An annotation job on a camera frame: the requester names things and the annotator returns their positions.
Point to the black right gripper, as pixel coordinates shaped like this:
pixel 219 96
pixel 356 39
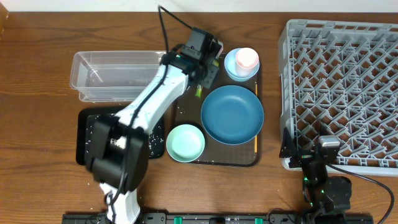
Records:
pixel 289 151

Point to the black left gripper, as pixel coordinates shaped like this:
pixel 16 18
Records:
pixel 212 72

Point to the green snack wrapper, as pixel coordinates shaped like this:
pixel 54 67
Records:
pixel 199 90

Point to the wooden chopstick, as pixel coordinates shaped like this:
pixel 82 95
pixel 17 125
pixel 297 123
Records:
pixel 256 125

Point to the dark blue plate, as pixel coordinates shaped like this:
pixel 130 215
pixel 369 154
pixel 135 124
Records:
pixel 228 114

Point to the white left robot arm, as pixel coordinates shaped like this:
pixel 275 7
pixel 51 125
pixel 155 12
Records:
pixel 118 153

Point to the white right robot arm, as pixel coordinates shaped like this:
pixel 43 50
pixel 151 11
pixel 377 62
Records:
pixel 329 197

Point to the grey dishwasher rack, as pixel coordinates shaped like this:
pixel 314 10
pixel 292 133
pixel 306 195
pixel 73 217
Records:
pixel 342 75

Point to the black food waste tray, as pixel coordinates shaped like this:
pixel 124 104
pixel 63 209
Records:
pixel 88 116

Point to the light blue bowl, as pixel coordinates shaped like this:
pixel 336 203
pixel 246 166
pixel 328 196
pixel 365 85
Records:
pixel 231 65

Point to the pink cup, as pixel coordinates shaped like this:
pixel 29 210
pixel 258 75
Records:
pixel 246 60

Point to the brown serving tray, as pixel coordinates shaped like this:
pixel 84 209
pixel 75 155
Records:
pixel 187 111

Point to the mint green bowl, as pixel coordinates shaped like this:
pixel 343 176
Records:
pixel 185 143

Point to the clear plastic bin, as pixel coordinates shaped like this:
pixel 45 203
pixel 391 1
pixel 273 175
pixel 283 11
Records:
pixel 111 76

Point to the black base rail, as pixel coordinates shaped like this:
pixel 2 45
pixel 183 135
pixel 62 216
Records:
pixel 273 218

